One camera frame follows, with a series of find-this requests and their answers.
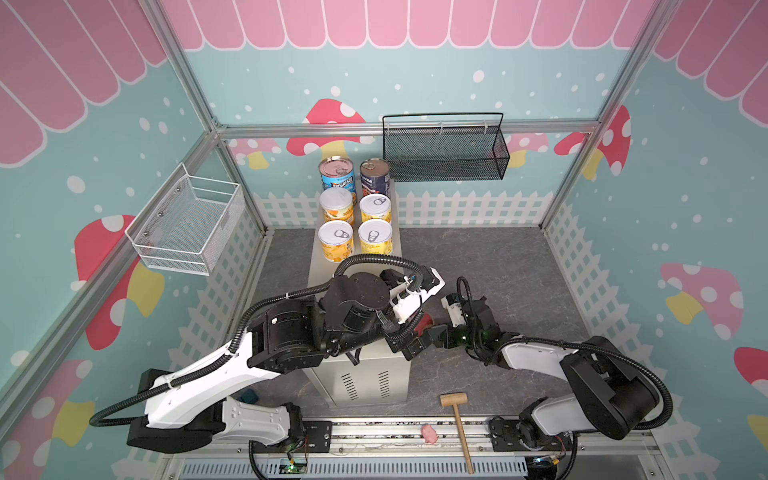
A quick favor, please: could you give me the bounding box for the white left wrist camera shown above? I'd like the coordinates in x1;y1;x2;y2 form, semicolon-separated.
389;267;445;324

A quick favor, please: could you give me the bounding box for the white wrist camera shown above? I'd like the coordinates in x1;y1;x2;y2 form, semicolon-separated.
441;294;466;328
389;267;445;324

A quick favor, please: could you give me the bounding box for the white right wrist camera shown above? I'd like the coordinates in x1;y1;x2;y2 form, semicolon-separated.
441;294;466;328

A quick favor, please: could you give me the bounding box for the red lid tin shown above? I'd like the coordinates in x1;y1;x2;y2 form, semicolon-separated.
414;313;435;337

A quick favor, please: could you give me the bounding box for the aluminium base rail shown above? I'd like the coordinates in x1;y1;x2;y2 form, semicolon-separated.
209;413;661;480

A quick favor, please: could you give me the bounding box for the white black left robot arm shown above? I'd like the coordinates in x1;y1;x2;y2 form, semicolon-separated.
89;254;445;454

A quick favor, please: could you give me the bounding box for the pink eraser blob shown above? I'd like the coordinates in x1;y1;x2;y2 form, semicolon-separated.
421;424;439;445

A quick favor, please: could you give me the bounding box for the black wire mesh basket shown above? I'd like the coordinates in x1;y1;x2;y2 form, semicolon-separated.
381;112;510;183

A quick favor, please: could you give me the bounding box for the dark chopped tomatoes can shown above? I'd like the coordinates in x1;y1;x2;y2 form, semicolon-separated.
360;158;391;198

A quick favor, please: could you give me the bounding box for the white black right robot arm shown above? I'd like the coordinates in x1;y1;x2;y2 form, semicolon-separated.
421;278;674;449

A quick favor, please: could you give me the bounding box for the green yellow white lid can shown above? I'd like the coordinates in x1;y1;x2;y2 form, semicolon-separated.
319;187;354;225

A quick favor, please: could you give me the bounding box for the yellow can silver lid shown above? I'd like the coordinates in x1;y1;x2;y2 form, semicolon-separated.
317;220;354;263

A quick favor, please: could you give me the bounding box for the white lid small can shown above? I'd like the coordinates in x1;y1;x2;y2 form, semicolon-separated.
359;193;392;223

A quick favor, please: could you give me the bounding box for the teal small block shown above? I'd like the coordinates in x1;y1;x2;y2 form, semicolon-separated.
239;389;259;405

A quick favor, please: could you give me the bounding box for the white wire mesh basket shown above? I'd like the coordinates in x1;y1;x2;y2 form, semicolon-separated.
125;164;245;276

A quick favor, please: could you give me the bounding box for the blue chicken noodle soup can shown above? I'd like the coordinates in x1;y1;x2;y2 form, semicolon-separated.
318;156;357;203

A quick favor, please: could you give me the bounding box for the wooden mallet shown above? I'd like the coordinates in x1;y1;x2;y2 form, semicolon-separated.
439;393;475;475

